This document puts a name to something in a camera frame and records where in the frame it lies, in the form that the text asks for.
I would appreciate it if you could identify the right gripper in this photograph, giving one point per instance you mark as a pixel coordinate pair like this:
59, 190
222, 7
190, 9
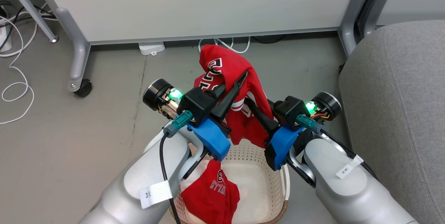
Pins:
326, 104

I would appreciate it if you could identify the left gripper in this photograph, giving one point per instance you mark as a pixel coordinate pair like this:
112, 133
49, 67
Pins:
158, 93

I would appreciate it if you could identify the red jersey with striped trim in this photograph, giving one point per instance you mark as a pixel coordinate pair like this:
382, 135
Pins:
229, 60

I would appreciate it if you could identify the red garment with white lettering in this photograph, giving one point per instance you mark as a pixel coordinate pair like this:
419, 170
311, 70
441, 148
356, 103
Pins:
208, 196

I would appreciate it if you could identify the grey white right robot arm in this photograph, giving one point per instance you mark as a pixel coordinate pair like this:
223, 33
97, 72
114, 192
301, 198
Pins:
347, 196

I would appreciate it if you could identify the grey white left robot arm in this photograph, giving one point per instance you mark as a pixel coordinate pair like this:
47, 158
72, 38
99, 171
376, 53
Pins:
139, 182

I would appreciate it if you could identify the cream perforated laundry basket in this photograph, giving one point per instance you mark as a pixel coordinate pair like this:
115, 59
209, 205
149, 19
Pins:
257, 189

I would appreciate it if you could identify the white power adapter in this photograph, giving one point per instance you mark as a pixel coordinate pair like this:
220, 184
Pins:
151, 48

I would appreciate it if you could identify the large white partition panel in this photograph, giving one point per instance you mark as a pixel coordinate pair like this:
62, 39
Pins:
208, 1

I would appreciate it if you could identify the grey fabric sofa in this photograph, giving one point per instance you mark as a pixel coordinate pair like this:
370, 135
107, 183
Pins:
399, 95

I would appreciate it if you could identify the black caster wheel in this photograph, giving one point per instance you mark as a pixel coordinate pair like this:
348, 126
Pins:
84, 88

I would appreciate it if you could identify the grey partition leg with caster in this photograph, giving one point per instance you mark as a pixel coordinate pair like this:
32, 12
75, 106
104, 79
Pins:
78, 50

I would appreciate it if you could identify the grey metal table leg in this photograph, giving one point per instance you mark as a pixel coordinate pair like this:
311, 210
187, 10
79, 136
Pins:
31, 8

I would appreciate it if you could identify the white power strip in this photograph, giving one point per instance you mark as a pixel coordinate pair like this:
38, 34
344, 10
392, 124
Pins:
5, 41

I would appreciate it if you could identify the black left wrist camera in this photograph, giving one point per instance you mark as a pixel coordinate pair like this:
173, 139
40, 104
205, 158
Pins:
198, 104

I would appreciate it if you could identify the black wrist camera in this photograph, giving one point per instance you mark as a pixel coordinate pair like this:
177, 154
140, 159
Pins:
290, 109
198, 104

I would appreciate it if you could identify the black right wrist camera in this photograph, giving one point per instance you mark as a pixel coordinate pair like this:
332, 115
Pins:
290, 109

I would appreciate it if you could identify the blue right camera mount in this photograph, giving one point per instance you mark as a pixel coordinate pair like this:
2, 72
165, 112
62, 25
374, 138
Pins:
280, 147

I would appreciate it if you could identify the teal right camera connector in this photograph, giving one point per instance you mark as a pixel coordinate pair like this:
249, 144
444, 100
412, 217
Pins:
307, 123

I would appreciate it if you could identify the teal camera connector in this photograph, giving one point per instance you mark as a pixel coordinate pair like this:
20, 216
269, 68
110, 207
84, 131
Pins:
307, 123
180, 121

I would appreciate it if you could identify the teal left camera connector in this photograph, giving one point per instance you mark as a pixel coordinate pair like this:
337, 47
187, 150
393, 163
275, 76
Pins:
180, 121

